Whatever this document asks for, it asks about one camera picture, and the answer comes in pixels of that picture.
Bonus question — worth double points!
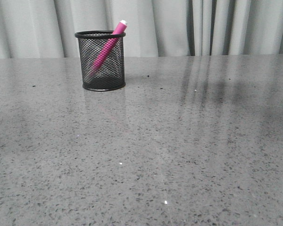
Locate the pink marker pen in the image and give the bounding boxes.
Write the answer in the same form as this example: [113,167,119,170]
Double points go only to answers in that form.
[90,20,127,76]

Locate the black mesh pen holder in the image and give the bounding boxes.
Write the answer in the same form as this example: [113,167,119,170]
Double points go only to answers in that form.
[75,31,126,91]

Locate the grey curtain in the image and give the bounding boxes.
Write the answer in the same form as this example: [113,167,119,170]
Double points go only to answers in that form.
[0,0,283,58]

